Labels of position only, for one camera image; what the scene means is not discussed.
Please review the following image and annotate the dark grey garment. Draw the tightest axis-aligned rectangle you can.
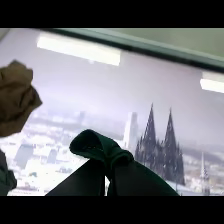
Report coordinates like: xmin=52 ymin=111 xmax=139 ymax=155
xmin=0 ymin=148 xmax=18 ymax=197

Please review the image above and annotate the dark green garment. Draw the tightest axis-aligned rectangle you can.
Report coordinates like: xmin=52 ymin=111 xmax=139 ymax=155
xmin=69 ymin=128 xmax=135 ymax=175

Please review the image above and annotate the brown garment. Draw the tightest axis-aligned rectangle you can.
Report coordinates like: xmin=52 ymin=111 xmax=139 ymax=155
xmin=0 ymin=59 xmax=43 ymax=138

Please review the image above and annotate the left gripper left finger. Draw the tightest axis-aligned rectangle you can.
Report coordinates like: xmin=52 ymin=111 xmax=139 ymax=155
xmin=45 ymin=158 xmax=107 ymax=197

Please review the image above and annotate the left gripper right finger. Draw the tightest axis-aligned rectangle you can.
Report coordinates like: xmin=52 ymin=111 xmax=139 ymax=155
xmin=106 ymin=159 xmax=180 ymax=197

